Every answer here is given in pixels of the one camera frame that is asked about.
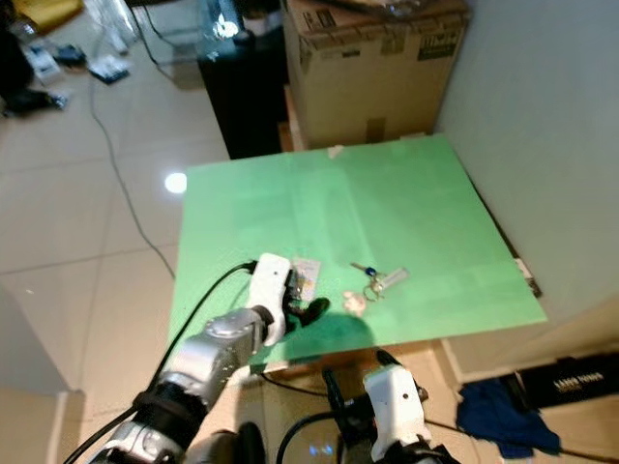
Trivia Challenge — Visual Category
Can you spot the white printed card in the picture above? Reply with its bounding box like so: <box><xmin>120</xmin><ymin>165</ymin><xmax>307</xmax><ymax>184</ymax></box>
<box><xmin>293</xmin><ymin>258</ymin><xmax>323</xmax><ymax>302</ymax></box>

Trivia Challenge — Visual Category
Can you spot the small white crumpled lump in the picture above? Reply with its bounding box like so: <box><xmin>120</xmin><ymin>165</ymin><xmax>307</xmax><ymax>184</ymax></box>
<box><xmin>342</xmin><ymin>290</ymin><xmax>369</xmax><ymax>316</ymax></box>

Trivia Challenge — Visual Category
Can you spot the key bunch with silver tag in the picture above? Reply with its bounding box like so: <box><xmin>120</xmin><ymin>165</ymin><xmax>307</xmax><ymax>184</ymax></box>
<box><xmin>350</xmin><ymin>260</ymin><xmax>410</xmax><ymax>300</ymax></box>

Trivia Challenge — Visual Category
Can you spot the blue cloth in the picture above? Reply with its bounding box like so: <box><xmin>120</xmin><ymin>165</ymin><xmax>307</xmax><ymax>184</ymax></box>
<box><xmin>456</xmin><ymin>376</ymin><xmax>563</xmax><ymax>459</ymax></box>

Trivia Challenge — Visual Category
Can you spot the green mat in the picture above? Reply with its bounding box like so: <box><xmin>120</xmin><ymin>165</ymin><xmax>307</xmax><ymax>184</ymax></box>
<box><xmin>168</xmin><ymin>132</ymin><xmax>550</xmax><ymax>374</ymax></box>

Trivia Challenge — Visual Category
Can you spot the black box with white print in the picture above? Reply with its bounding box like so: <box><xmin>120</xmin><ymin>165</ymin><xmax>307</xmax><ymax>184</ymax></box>
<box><xmin>511</xmin><ymin>352</ymin><xmax>619</xmax><ymax>411</ymax></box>

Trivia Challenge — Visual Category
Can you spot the black cabinet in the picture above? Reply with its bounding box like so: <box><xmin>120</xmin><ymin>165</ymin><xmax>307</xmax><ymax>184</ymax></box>
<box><xmin>197</xmin><ymin>0</ymin><xmax>292</xmax><ymax>161</ymax></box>

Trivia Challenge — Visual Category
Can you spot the brown cardboard box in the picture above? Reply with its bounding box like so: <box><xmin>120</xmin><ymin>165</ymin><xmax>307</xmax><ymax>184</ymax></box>
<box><xmin>284</xmin><ymin>0</ymin><xmax>471</xmax><ymax>152</ymax></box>

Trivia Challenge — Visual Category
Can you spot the dark blue flat packet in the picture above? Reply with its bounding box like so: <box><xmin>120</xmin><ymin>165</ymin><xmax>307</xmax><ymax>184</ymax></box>
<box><xmin>88</xmin><ymin>54</ymin><xmax>133</xmax><ymax>86</ymax></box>

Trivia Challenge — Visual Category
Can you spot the white flat packet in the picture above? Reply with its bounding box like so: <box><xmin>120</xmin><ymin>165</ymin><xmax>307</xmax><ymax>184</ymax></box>
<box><xmin>26</xmin><ymin>42</ymin><xmax>65</xmax><ymax>82</ymax></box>

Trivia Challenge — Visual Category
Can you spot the black bag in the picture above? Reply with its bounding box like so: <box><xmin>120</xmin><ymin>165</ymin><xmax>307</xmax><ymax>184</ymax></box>
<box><xmin>0</xmin><ymin>0</ymin><xmax>71</xmax><ymax>119</ymax></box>

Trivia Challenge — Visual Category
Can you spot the yellow bag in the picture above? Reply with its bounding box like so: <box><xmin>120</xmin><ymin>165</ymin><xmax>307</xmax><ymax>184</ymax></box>
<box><xmin>14</xmin><ymin>0</ymin><xmax>85</xmax><ymax>32</ymax></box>

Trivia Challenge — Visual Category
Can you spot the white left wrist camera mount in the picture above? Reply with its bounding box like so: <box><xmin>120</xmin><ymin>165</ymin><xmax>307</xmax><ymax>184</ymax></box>
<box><xmin>246</xmin><ymin>253</ymin><xmax>294</xmax><ymax>346</ymax></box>

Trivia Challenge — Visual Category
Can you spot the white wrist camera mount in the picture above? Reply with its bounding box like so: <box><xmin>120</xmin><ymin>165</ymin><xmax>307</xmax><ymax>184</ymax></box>
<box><xmin>246</xmin><ymin>253</ymin><xmax>294</xmax><ymax>346</ymax></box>
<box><xmin>363</xmin><ymin>363</ymin><xmax>431</xmax><ymax>457</ymax></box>

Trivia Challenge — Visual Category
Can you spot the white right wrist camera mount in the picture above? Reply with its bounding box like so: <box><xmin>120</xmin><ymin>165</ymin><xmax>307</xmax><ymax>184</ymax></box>
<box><xmin>363</xmin><ymin>363</ymin><xmax>431</xmax><ymax>457</ymax></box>

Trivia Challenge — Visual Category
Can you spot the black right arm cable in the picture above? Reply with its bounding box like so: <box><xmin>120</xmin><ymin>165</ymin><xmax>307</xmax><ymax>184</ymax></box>
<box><xmin>276</xmin><ymin>410</ymin><xmax>349</xmax><ymax>464</ymax></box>

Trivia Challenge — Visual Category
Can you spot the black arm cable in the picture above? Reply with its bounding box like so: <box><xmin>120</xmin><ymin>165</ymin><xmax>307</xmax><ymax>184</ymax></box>
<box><xmin>276</xmin><ymin>410</ymin><xmax>349</xmax><ymax>464</ymax></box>
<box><xmin>64</xmin><ymin>260</ymin><xmax>258</xmax><ymax>464</ymax></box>

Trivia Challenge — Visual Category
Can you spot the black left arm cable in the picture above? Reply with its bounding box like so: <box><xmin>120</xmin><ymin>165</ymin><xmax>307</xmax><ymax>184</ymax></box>
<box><xmin>64</xmin><ymin>260</ymin><xmax>258</xmax><ymax>464</ymax></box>

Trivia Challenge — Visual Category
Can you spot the thin black floor cable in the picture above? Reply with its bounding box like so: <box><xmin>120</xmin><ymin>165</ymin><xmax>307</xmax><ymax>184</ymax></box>
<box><xmin>86</xmin><ymin>68</ymin><xmax>179</xmax><ymax>283</ymax></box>

